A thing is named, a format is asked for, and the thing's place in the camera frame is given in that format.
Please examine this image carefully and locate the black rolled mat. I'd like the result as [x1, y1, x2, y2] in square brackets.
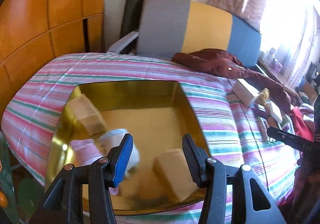
[120, 0, 144, 38]

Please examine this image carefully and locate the pink sock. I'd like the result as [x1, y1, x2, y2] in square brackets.
[69, 129, 140, 195]

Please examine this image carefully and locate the tricolour headboard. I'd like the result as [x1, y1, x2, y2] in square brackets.
[107, 0, 262, 68]

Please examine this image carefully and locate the maroon puffer jacket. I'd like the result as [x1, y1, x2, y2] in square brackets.
[171, 48, 291, 114]

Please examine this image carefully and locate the person's right hand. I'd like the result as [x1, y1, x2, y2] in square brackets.
[293, 159, 320, 196]

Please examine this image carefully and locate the small yellow sponge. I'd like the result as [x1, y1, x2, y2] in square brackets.
[67, 94, 107, 136]

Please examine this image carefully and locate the white carton box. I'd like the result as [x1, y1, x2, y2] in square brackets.
[232, 79, 260, 106]

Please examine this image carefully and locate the red fleece blanket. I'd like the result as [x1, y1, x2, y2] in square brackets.
[278, 104, 315, 219]

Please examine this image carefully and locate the wooden desk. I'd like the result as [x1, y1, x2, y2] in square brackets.
[257, 60, 298, 97]

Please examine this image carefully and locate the striped bed sheet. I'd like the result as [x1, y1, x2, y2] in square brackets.
[0, 51, 301, 224]

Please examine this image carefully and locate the white foam block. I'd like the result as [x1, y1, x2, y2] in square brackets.
[264, 100, 283, 124]

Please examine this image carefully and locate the purple box on desk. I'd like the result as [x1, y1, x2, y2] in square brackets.
[270, 59, 283, 73]

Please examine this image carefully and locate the gold metal tray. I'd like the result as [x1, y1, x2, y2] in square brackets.
[44, 80, 212, 216]

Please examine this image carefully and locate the orange wooden wardrobe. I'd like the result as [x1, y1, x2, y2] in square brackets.
[1, 0, 104, 110]

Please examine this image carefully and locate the large yellow sponge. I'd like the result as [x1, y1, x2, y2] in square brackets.
[153, 149, 198, 202]

